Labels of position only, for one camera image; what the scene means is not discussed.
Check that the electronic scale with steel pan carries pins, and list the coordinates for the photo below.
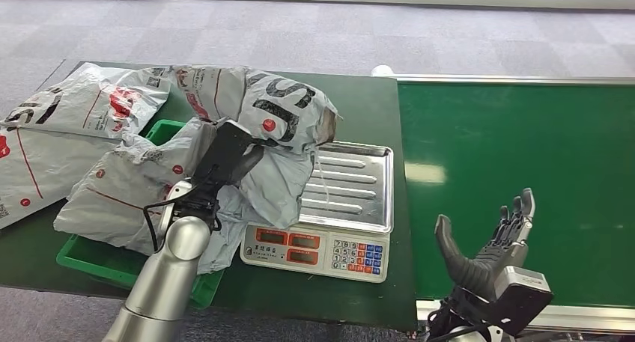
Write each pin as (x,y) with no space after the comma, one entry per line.
(352,191)

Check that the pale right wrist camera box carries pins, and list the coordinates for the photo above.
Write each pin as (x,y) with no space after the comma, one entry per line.
(521,292)

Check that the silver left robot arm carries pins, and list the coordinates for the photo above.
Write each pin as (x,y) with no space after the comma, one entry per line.
(163,280)

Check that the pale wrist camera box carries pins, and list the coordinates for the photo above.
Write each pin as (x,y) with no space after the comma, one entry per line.
(171,206)
(521,292)

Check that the bulky grey courier bag package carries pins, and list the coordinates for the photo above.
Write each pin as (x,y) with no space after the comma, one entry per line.
(119,196)

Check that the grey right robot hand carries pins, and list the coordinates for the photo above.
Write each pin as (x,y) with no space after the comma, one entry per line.
(476,275)

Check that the silver conveyor frame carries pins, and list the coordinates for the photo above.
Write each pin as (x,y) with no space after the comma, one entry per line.
(595,317)

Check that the green plastic basket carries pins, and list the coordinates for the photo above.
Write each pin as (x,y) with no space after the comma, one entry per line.
(99,265)

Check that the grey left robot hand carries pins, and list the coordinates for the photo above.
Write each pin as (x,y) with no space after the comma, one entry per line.
(225,156)

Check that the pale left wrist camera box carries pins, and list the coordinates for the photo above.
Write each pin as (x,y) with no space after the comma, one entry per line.
(171,206)

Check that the large flat grey courier bag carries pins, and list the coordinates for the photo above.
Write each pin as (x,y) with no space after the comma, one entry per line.
(44,171)

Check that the white conveyor roller end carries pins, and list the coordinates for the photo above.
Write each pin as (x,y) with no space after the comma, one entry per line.
(382,71)

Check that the dark green table board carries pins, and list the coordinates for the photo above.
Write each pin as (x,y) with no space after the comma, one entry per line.
(367,111)

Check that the grey courier bag with QR codes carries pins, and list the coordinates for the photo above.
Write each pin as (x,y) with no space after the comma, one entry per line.
(84,102)

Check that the green conveyor belt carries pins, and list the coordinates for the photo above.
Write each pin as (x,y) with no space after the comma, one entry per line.
(545,131)

